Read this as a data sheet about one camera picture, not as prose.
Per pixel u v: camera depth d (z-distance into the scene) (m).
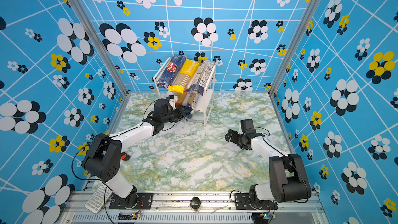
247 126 0.72
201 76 0.77
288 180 0.42
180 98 0.93
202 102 0.91
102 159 0.46
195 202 0.64
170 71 0.79
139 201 0.72
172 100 0.82
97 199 0.74
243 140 0.67
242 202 0.73
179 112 0.77
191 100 0.89
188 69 0.82
